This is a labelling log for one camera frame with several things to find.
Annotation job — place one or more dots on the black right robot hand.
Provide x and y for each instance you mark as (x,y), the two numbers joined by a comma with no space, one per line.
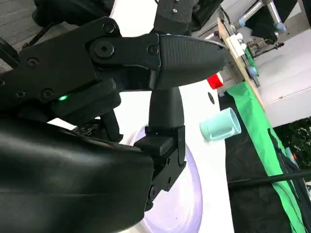
(60,170)

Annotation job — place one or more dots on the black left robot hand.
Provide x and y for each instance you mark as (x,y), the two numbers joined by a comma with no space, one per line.
(204,17)

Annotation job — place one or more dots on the white block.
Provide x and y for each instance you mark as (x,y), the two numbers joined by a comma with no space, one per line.
(236,43)

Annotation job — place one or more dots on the wooden board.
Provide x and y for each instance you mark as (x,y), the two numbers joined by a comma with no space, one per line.
(239,65)

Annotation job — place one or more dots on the red box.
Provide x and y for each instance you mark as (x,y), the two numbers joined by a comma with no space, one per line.
(215,82)

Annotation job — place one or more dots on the pale green mug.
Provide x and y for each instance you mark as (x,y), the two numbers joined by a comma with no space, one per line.
(218,123)

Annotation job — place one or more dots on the green cloth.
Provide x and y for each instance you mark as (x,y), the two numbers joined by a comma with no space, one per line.
(255,126)

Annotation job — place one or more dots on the lilac plate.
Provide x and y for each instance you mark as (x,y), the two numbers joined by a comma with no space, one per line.
(184,206)

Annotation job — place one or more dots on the black backdrop cloth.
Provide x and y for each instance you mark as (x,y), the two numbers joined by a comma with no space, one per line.
(250,208)

